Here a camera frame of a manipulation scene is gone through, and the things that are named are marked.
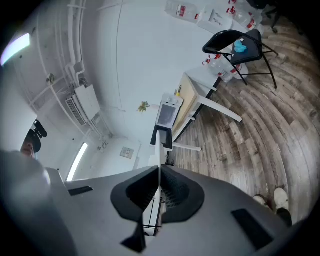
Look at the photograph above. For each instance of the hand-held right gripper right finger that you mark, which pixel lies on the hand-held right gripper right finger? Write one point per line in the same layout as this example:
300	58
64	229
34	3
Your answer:
215	225

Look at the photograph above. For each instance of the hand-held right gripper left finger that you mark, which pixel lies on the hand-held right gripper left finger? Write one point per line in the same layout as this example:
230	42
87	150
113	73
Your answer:
100	220

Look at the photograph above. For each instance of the white microwave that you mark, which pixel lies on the white microwave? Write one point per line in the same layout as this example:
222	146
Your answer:
167	112

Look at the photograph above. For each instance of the person's white left shoe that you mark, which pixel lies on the person's white left shoe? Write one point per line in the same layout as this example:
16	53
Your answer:
260	200

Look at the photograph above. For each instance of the person's white shoe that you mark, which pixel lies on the person's white shoe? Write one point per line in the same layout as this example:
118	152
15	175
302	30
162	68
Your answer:
281	197
260	200

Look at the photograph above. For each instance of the long tube light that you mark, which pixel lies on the long tube light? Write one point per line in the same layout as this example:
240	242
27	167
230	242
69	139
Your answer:
77	161

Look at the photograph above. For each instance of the person's dark trouser leg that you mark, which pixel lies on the person's dark trouser leg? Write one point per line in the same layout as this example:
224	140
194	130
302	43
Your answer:
285	216

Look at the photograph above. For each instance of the person's white right shoe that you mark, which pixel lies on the person's white right shoe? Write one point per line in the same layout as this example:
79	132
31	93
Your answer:
281	197

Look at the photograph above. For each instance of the person's grey top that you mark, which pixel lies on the person's grey top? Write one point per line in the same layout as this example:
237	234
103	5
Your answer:
22	200

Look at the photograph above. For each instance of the black countertop oven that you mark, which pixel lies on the black countertop oven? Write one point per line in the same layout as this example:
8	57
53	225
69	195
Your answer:
162	140

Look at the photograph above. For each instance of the person's face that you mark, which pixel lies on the person's face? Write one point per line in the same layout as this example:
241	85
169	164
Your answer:
28	148

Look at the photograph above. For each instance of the white air conditioner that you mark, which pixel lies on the white air conditioner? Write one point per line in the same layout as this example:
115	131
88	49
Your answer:
83	105

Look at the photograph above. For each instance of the green yellow plant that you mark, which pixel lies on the green yellow plant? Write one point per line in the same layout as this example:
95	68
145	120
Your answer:
143	106

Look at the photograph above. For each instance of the white table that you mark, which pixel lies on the white table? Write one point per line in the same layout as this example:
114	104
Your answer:
190	97

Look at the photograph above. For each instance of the yellow bottle with black top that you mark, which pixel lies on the yellow bottle with black top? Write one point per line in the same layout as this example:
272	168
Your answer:
178	93

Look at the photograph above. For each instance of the white helmet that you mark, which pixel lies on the white helmet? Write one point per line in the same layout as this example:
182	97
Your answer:
15	110

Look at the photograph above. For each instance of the clear water jug red cap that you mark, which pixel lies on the clear water jug red cap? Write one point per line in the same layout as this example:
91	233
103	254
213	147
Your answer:
218	67
238	72
180	9
252	23
240	14

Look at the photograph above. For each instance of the black folding chair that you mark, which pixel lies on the black folding chair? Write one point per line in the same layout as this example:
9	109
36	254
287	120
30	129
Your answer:
246	53

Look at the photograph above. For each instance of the blue cloth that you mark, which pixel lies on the blue cloth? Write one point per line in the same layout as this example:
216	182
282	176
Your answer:
240	47

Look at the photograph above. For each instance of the white pipe bundle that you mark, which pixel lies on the white pipe bundle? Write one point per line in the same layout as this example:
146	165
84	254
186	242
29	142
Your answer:
73	37

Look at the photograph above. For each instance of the rectangular ceiling light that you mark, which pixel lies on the rectangular ceiling light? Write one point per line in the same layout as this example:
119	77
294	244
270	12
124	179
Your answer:
15	48

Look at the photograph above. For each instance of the black office chair base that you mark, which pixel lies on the black office chair base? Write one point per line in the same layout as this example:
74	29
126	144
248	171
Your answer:
271	13

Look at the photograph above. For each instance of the grey wall switch panel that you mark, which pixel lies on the grey wall switch panel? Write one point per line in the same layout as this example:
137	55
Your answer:
126	152

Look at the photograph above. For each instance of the black head camera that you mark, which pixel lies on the black head camera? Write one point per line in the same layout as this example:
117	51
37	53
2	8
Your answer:
37	135

